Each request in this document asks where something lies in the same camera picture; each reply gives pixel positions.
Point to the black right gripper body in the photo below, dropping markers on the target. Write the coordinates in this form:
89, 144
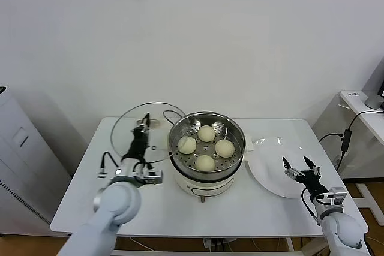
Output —
312, 182

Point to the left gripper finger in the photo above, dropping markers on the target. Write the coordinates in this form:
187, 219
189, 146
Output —
137, 129
145, 122

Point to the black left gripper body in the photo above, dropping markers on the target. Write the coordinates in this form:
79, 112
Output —
136, 148

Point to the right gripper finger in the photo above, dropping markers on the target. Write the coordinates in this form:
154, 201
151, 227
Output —
313, 168
288, 167

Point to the round glass pot lid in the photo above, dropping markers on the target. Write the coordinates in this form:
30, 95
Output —
155, 123

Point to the white steamed baozi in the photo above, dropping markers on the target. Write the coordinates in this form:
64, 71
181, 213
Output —
206, 133
186, 145
205, 163
225, 148

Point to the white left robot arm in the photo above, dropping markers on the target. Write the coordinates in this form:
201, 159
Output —
120, 199

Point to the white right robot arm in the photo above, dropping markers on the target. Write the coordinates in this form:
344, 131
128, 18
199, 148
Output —
339, 232

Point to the stainless steel steamer basket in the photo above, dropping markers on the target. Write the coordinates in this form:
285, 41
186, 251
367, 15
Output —
237, 136

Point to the white round plate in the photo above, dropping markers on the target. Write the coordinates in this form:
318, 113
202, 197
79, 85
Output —
270, 175

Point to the white side desk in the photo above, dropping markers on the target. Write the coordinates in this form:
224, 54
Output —
354, 104

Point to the cream electric cooker base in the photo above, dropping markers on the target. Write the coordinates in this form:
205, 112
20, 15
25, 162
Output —
204, 185

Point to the grey round desk object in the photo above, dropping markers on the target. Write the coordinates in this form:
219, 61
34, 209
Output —
373, 101

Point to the white power strip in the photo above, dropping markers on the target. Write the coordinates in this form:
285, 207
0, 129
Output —
214, 242

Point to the grey monitor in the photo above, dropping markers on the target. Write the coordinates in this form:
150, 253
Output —
375, 79

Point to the white grey floor cabinet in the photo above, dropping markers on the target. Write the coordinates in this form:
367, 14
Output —
24, 154

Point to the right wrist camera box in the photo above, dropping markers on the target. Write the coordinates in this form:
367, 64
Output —
337, 194

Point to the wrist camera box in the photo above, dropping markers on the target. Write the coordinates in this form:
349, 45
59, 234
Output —
153, 176
337, 194

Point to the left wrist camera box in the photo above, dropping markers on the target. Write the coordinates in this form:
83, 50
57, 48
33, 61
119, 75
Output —
153, 176

